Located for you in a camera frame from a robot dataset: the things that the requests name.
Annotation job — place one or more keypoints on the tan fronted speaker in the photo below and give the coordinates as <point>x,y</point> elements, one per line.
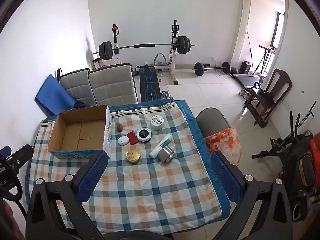
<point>307,170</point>

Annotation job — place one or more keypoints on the black and white round tin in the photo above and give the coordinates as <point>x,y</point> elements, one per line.
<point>144,135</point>

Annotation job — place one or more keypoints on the white door frame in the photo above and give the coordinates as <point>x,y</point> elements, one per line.
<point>238,30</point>

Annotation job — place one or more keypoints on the black exercise machine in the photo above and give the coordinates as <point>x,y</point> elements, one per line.
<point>295,150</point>

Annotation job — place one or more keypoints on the pair of white shoes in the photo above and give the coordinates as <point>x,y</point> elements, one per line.
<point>245,93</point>

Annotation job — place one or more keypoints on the white tube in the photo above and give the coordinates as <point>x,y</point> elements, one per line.
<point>160,146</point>

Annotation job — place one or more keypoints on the grey chair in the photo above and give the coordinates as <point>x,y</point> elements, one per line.
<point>212,122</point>

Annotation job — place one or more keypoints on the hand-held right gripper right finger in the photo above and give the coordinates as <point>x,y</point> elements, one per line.
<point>225,175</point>

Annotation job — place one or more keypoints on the silver metal cylinder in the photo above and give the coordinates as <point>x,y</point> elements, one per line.
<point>165,154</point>

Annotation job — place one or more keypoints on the orange patterned bag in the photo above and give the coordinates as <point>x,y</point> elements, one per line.
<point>225,142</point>

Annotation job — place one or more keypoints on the white earbud case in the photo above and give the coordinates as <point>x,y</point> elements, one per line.
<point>123,140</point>

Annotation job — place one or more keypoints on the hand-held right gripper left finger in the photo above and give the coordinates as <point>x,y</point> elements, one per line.
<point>92,177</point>

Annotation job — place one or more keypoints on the red rectangular case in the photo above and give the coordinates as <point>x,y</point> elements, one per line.
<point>131,138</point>

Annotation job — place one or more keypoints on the treadmill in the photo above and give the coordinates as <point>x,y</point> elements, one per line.
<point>246,78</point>

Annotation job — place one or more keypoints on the small black heater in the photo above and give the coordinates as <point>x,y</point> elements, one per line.
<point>246,67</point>

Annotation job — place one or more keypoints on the black speaker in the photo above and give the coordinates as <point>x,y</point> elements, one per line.
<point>298,208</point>

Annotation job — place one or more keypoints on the plaid blanket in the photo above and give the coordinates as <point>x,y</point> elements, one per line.
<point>150,192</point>

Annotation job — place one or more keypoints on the gold round compact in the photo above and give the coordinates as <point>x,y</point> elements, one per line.
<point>133,156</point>

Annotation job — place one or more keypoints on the blue exercise mat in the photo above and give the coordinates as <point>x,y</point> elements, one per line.
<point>52,96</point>

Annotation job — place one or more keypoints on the white round jar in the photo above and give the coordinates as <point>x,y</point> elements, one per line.
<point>157,122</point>

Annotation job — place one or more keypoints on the black weight bench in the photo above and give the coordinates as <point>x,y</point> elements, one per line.
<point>149,82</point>

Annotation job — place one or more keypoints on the dark wooden chair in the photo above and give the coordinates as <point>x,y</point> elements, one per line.
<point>277,80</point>

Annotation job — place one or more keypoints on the short barbell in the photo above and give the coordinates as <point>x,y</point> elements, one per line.
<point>200,68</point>

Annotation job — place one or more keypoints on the long barbell with black plates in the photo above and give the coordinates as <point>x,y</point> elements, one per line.
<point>143,46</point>

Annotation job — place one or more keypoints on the person's left forearm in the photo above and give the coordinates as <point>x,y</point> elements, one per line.
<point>10,222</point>

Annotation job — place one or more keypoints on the white barbell rack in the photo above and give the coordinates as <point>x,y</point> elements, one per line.
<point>174,60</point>

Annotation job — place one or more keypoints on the small brown oval nut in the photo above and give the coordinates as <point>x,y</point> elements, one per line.
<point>119,127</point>

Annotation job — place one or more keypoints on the cardboard box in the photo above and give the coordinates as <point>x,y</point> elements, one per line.
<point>75,135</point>

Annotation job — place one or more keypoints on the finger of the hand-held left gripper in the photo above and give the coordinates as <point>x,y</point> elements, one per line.
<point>5,152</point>
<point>22,155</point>

